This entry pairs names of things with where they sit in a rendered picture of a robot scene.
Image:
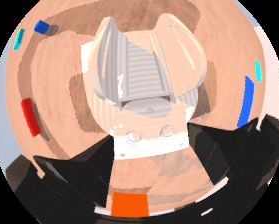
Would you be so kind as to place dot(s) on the cyan flat block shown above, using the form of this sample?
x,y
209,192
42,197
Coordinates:
x,y
18,39

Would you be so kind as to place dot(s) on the blue flat rectangular plate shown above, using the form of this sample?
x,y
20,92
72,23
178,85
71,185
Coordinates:
x,y
247,102

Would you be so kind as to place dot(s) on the small blue block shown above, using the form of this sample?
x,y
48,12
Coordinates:
x,y
41,27

